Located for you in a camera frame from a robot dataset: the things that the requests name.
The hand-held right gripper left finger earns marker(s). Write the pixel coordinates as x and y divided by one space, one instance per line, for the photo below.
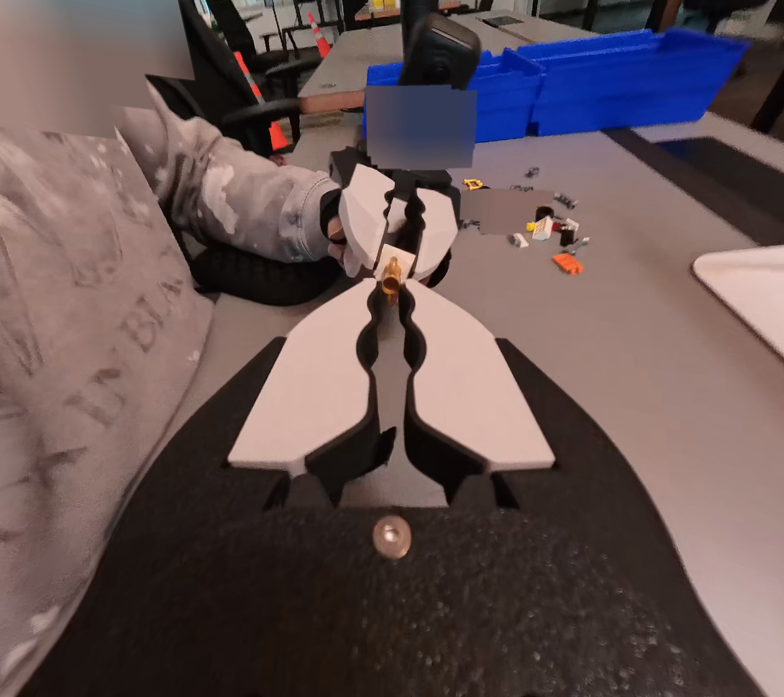
306 403

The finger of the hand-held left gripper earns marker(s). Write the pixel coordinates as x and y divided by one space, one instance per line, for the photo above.
364 214
435 232

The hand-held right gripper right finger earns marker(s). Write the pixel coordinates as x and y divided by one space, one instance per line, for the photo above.
484 403

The small white lego piece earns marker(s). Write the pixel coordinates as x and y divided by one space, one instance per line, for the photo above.
392 256

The small gold lego piece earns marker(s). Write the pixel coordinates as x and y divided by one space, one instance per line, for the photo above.
391 278

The pile of lego pieces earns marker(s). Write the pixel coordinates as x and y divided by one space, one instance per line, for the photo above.
566 264

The orange traffic cone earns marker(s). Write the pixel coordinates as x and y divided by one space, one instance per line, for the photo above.
276 136
320 36

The black round cushion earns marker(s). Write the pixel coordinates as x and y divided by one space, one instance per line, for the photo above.
263 281

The black office chair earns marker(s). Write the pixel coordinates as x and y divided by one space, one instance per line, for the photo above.
233 73

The person's grey sweatshirt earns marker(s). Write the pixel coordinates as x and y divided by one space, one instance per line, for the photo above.
86 403

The white book stand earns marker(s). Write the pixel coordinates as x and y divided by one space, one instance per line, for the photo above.
747 293

